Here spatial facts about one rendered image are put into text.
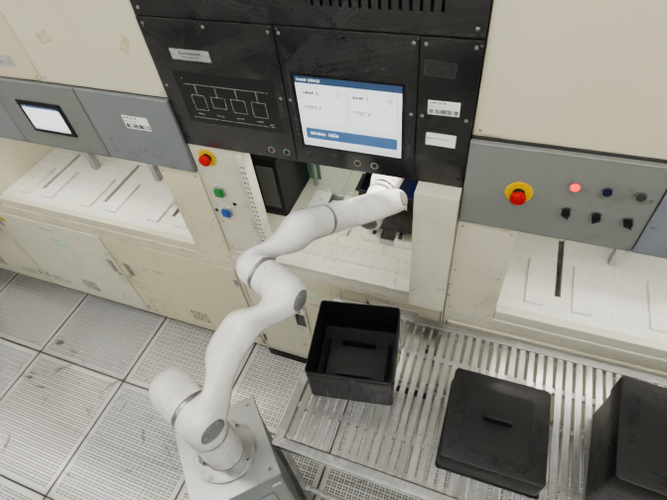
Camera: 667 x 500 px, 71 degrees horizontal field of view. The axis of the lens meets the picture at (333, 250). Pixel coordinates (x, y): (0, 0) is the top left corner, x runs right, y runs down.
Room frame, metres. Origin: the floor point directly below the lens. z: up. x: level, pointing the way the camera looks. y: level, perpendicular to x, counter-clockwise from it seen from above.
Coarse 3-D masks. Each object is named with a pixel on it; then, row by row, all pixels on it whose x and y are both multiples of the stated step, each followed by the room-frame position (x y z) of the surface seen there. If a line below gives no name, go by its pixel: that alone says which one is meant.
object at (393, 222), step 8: (368, 176) 1.35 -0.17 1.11; (360, 184) 1.29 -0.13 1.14; (368, 184) 1.34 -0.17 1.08; (360, 192) 1.25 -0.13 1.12; (408, 200) 1.17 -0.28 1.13; (408, 208) 1.17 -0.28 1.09; (392, 216) 1.20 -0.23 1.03; (400, 216) 1.19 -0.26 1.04; (408, 216) 1.17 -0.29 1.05; (384, 224) 1.21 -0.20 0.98; (392, 224) 1.20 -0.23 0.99; (400, 224) 1.18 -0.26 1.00; (408, 224) 1.17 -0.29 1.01; (400, 232) 1.21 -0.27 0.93; (408, 232) 1.17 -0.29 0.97
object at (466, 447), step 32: (480, 384) 0.59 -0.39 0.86; (512, 384) 0.58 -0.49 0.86; (448, 416) 0.51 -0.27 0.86; (480, 416) 0.50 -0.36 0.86; (512, 416) 0.48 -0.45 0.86; (544, 416) 0.47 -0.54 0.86; (448, 448) 0.42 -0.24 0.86; (480, 448) 0.41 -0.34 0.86; (512, 448) 0.39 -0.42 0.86; (544, 448) 0.38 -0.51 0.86; (480, 480) 0.35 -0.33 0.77; (512, 480) 0.32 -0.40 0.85; (544, 480) 0.30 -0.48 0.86
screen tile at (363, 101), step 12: (360, 96) 1.03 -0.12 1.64; (372, 96) 1.02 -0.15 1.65; (384, 96) 1.00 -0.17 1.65; (360, 108) 1.03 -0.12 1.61; (372, 108) 1.02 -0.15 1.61; (384, 108) 1.01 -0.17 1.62; (396, 108) 0.99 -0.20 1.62; (360, 120) 1.03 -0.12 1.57; (372, 120) 1.02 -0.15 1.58; (384, 120) 1.01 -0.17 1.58; (396, 120) 0.99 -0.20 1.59; (384, 132) 1.01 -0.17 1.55; (396, 132) 0.99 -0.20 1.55
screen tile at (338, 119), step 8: (304, 88) 1.10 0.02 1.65; (312, 88) 1.09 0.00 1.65; (304, 96) 1.10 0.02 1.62; (312, 96) 1.09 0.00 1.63; (320, 96) 1.08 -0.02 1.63; (328, 96) 1.07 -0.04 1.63; (344, 96) 1.05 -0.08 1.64; (328, 104) 1.07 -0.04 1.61; (336, 104) 1.06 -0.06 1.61; (344, 104) 1.05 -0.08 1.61; (304, 112) 1.10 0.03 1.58; (312, 112) 1.09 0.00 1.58; (320, 112) 1.08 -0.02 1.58; (336, 112) 1.06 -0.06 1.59; (344, 112) 1.05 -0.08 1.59; (312, 120) 1.09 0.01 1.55; (320, 120) 1.08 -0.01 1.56; (328, 120) 1.07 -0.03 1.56; (336, 120) 1.06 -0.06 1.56; (344, 120) 1.05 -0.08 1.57; (344, 128) 1.05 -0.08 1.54
